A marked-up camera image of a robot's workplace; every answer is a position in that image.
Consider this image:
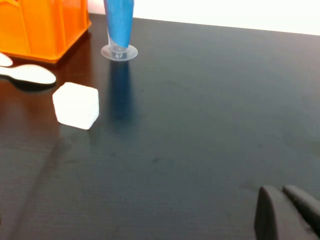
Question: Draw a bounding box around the orange plastic cutlery holder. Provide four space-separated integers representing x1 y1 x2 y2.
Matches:
0 0 92 65

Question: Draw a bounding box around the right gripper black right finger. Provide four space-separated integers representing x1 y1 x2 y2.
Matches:
282 184 320 240

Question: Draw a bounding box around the pink plastic spoon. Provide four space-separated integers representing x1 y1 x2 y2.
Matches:
0 52 13 68

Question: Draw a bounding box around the clear cone cup blue paper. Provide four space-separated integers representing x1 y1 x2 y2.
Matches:
100 0 139 62

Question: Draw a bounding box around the white foam cube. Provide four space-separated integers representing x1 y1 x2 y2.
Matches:
52 81 100 131

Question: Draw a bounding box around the mint green plastic spoon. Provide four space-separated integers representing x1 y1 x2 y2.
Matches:
0 63 57 86

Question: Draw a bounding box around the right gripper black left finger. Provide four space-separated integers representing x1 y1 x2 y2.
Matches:
254 185 313 240

